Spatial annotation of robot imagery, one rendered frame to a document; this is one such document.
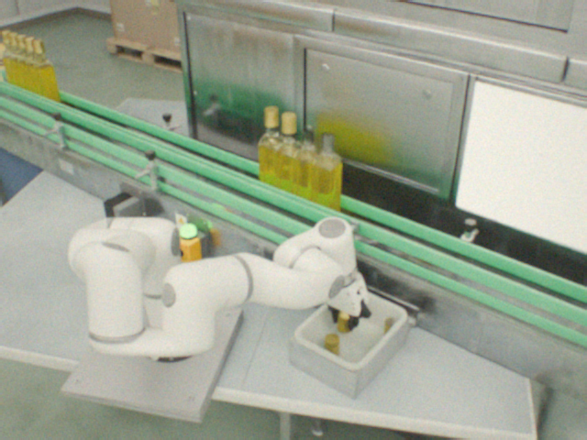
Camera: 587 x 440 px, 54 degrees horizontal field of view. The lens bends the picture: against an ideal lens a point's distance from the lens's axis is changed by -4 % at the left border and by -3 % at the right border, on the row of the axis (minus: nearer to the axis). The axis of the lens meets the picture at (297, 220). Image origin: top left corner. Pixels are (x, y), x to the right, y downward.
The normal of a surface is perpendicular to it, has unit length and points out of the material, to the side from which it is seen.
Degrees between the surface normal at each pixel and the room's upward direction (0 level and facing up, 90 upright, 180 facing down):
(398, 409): 0
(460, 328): 90
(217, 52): 90
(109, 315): 69
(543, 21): 90
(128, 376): 3
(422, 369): 0
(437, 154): 90
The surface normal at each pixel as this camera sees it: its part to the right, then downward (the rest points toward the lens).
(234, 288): 0.72, 0.07
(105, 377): -0.06, -0.84
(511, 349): -0.61, 0.44
